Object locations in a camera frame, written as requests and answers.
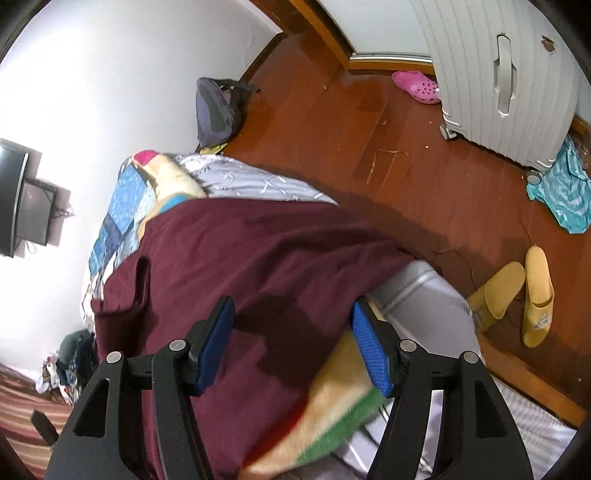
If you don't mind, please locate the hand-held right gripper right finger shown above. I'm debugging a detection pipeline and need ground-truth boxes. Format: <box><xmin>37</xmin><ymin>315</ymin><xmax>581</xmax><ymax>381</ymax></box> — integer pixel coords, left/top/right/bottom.
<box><xmin>350</xmin><ymin>299</ymin><xmax>536</xmax><ymax>480</ymax></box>

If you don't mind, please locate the black box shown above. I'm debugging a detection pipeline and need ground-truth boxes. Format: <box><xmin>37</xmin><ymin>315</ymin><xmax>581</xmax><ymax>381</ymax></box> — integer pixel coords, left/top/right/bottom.
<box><xmin>30</xmin><ymin>410</ymin><xmax>60</xmax><ymax>446</ymax></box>

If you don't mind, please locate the cream yellow printed fleece blanket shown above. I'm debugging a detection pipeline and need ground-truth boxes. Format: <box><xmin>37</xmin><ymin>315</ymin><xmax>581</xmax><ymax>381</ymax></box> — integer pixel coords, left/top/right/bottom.
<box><xmin>134</xmin><ymin>150</ymin><xmax>393</xmax><ymax>480</ymax></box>

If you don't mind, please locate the white ribbed suitcase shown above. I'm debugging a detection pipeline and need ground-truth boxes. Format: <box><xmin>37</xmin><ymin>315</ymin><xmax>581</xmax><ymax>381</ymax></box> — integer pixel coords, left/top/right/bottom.
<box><xmin>409</xmin><ymin>0</ymin><xmax>583</xmax><ymax>183</ymax></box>

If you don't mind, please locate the grey striped bed sheet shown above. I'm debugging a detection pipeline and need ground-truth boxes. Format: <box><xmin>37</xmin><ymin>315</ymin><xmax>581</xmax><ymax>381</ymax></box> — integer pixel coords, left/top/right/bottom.
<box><xmin>175</xmin><ymin>154</ymin><xmax>580</xmax><ymax>480</ymax></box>

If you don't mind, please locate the maroon garment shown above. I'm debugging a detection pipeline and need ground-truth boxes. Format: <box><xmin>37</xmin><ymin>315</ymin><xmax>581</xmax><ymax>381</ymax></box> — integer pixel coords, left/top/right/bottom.
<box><xmin>90</xmin><ymin>198</ymin><xmax>416</xmax><ymax>480</ymax></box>

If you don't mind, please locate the pink clog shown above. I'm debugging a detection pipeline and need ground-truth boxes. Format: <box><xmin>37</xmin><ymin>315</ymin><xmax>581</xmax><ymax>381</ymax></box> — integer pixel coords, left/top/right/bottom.
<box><xmin>392</xmin><ymin>70</ymin><xmax>441</xmax><ymax>105</ymax></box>

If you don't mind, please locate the grey purple backpack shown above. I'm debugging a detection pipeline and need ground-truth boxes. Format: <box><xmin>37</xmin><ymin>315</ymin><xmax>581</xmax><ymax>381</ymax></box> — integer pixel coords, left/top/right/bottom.
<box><xmin>195</xmin><ymin>76</ymin><xmax>259</xmax><ymax>146</ymax></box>

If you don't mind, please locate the brown striped curtain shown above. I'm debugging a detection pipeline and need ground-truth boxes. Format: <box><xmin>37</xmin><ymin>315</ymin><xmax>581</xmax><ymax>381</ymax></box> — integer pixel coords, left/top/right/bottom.
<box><xmin>0</xmin><ymin>364</ymin><xmax>77</xmax><ymax>480</ymax></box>

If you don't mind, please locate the yellow slipper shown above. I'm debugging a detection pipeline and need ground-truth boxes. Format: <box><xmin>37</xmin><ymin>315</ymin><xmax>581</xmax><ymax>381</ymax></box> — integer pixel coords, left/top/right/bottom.
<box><xmin>521</xmin><ymin>246</ymin><xmax>555</xmax><ymax>348</ymax></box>
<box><xmin>466</xmin><ymin>261</ymin><xmax>527</xmax><ymax>333</ymax></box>

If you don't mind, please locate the teal patterned cloth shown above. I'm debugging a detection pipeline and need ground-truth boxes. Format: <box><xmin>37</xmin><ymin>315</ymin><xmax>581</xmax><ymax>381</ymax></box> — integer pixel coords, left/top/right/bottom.
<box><xmin>526</xmin><ymin>136</ymin><xmax>591</xmax><ymax>234</ymax></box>

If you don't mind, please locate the blue patchwork bedspread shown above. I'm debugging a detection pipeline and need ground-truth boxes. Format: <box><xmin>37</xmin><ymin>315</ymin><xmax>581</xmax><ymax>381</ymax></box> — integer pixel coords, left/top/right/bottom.
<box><xmin>81</xmin><ymin>150</ymin><xmax>208</xmax><ymax>324</ymax></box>

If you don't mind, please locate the dark green jacket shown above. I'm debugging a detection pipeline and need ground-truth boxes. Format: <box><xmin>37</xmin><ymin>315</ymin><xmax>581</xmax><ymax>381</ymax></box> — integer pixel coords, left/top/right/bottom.
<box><xmin>59</xmin><ymin>330</ymin><xmax>95</xmax><ymax>370</ymax></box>

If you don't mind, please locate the black wall television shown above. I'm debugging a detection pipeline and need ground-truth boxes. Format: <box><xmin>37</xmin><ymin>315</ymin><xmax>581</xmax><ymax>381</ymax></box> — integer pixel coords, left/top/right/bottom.
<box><xmin>0</xmin><ymin>138</ymin><xmax>31</xmax><ymax>258</ymax></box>

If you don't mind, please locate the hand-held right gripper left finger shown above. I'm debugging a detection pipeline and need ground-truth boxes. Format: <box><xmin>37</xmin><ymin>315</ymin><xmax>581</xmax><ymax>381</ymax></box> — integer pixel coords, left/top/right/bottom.
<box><xmin>44</xmin><ymin>295</ymin><xmax>243</xmax><ymax>480</ymax></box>

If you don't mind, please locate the pile of clutter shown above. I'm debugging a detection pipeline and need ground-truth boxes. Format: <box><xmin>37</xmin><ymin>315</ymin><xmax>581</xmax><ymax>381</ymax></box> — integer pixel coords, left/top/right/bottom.
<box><xmin>39</xmin><ymin>355</ymin><xmax>93</xmax><ymax>402</ymax></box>

